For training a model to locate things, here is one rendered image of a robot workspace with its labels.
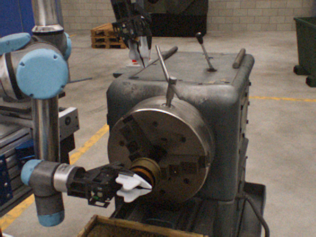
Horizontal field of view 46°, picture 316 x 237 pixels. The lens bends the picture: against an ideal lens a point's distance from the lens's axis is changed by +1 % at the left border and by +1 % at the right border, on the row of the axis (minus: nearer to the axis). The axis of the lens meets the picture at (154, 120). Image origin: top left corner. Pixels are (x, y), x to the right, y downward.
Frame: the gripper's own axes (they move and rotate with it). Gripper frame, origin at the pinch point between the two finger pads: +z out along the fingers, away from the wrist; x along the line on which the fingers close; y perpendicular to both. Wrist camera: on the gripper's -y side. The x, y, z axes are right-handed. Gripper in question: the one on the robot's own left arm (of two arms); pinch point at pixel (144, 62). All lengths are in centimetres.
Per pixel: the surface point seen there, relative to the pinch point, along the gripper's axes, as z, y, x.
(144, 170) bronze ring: 23.6, 25.5, 2.6
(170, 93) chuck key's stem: 8.8, 9.3, 9.0
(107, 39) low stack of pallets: 24, -679, -366
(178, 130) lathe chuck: 18.7, 12.8, 9.7
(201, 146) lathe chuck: 24.4, 12.8, 15.1
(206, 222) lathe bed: 51, 10, 10
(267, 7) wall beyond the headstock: 65, -991, -28
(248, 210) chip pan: 85, -47, 11
